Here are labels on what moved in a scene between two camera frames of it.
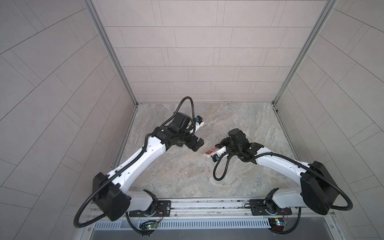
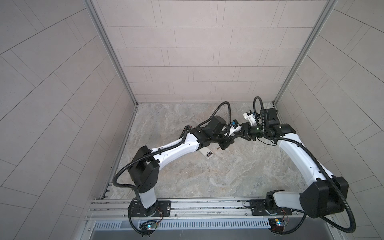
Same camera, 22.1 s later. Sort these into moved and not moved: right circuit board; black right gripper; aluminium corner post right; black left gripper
Moved: black right gripper; black left gripper
Not moved: aluminium corner post right; right circuit board
